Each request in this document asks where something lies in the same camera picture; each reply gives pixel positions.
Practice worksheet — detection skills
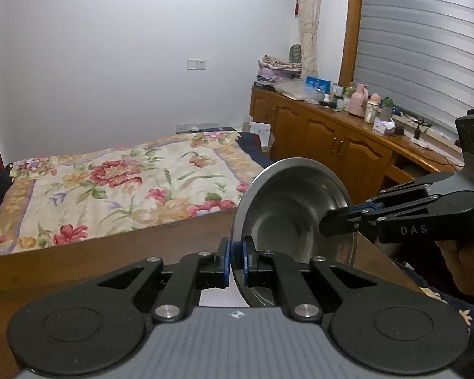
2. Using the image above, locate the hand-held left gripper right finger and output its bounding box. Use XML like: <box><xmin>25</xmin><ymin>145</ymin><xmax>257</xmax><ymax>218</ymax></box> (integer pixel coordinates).
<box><xmin>242</xmin><ymin>236</ymin><xmax>378</xmax><ymax>322</ymax></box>

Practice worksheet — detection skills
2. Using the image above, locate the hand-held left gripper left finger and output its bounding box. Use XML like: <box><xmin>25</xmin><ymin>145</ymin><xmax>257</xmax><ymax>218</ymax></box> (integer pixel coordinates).
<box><xmin>97</xmin><ymin>237</ymin><xmax>230</xmax><ymax>323</ymax></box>

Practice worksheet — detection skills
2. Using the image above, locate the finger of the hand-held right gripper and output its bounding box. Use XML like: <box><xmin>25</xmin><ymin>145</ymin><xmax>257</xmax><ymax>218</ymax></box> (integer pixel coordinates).
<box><xmin>319</xmin><ymin>194</ymin><xmax>443</xmax><ymax>238</ymax></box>
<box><xmin>353</xmin><ymin>171</ymin><xmax>459</xmax><ymax>211</ymax></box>

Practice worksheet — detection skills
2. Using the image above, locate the large steel bowl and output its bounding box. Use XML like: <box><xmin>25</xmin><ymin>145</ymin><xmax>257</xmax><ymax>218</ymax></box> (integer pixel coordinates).
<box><xmin>230</xmin><ymin>157</ymin><xmax>360</xmax><ymax>309</ymax></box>

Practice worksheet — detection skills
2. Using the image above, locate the person's right hand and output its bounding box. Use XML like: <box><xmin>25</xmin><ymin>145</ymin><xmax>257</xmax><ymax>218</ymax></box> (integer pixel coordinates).
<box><xmin>436</xmin><ymin>241</ymin><xmax>474</xmax><ymax>297</ymax></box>

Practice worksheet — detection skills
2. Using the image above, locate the white tissue box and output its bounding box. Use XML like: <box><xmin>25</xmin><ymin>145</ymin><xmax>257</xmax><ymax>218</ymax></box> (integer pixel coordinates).
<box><xmin>372</xmin><ymin>119</ymin><xmax>396</xmax><ymax>135</ymax></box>

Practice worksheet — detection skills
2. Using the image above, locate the white bottle pink cap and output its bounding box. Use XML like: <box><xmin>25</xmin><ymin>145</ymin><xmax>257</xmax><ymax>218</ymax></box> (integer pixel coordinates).
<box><xmin>364</xmin><ymin>94</ymin><xmax>381</xmax><ymax>124</ymax></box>

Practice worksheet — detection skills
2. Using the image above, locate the wooden cabinet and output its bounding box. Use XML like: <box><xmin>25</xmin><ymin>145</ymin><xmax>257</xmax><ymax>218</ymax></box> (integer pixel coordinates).
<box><xmin>250</xmin><ymin>86</ymin><xmax>465</xmax><ymax>207</ymax></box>

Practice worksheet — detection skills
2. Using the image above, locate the dark floral cloth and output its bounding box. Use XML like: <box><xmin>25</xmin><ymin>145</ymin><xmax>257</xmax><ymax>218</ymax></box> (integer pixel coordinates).
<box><xmin>419</xmin><ymin>284</ymin><xmax>474</xmax><ymax>350</ymax></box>

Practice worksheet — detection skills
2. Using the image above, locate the pink thermos jug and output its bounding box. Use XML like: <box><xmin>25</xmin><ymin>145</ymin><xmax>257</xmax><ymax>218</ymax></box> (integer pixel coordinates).
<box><xmin>349</xmin><ymin>85</ymin><xmax>370</xmax><ymax>117</ymax></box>

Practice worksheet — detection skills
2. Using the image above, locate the dark navy bedsheet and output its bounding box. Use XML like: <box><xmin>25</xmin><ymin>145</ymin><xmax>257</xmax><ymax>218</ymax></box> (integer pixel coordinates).
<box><xmin>237</xmin><ymin>131</ymin><xmax>279</xmax><ymax>168</ymax></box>

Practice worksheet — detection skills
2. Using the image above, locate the white cardboard box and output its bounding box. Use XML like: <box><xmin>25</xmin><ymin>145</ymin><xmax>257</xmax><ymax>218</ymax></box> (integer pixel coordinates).
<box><xmin>247</xmin><ymin>121</ymin><xmax>273</xmax><ymax>149</ymax></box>

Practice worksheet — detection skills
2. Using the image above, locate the cluster of small bottles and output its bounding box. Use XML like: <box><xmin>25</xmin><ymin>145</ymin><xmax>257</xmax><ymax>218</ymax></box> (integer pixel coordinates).
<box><xmin>320</xmin><ymin>82</ymin><xmax>350</xmax><ymax>111</ymax></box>

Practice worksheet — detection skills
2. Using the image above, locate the floral blanket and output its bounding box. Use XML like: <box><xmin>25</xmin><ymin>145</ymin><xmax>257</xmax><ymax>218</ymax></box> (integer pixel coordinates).
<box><xmin>0</xmin><ymin>131</ymin><xmax>278</xmax><ymax>256</ymax></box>

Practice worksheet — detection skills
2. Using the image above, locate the blue box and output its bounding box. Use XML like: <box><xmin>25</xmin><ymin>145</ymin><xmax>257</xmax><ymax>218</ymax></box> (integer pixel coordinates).
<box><xmin>305</xmin><ymin>76</ymin><xmax>332</xmax><ymax>98</ymax></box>

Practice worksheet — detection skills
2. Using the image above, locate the clear plastic bag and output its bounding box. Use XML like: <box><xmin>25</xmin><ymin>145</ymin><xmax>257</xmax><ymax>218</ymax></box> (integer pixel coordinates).
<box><xmin>274</xmin><ymin>81</ymin><xmax>313</xmax><ymax>104</ymax></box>

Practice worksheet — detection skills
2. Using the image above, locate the grey window blind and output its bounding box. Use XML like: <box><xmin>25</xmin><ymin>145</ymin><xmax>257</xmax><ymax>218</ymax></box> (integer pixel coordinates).
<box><xmin>353</xmin><ymin>0</ymin><xmax>474</xmax><ymax>143</ymax></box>

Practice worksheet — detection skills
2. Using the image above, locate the pile of folded fabrics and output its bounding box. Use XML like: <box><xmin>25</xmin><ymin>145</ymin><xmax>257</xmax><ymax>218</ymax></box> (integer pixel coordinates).
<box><xmin>257</xmin><ymin>55</ymin><xmax>303</xmax><ymax>84</ymax></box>

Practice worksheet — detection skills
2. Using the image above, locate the cream curtain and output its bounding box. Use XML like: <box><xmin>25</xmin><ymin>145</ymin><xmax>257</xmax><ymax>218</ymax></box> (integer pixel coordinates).
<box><xmin>293</xmin><ymin>0</ymin><xmax>325</xmax><ymax>84</ymax></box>

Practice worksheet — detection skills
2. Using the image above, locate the wooden window frame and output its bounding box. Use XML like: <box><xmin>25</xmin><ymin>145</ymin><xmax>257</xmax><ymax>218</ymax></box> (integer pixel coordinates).
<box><xmin>338</xmin><ymin>0</ymin><xmax>365</xmax><ymax>88</ymax></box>

